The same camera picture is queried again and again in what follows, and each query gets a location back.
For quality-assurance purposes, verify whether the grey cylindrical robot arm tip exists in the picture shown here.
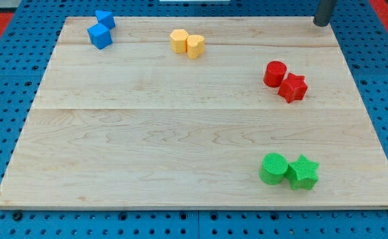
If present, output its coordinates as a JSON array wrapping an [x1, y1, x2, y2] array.
[[313, 0, 338, 27]]

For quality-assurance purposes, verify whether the light wooden board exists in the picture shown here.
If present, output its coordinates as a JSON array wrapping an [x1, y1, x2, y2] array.
[[0, 17, 388, 210]]

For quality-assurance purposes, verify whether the yellow heart block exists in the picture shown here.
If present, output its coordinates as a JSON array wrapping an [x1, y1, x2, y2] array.
[[187, 35, 205, 59]]

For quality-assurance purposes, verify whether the yellow hexagon block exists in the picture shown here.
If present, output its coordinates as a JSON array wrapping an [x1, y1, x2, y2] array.
[[169, 29, 189, 54]]

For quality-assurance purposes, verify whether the red cylinder block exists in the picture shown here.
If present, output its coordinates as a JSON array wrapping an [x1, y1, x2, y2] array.
[[263, 60, 287, 88]]

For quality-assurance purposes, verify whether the green cylinder block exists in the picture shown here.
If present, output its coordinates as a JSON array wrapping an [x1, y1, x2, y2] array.
[[259, 153, 288, 185]]

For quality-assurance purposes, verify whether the red star block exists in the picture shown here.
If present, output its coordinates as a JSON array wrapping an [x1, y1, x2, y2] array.
[[278, 73, 308, 103]]

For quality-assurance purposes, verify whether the green star block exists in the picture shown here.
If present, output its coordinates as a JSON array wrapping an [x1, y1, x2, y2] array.
[[285, 154, 320, 191]]

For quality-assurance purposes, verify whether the blue cube block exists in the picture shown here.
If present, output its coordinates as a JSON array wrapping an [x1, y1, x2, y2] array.
[[87, 23, 113, 50]]

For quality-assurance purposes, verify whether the blue triangle block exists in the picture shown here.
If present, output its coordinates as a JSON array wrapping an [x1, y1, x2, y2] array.
[[95, 10, 116, 29]]

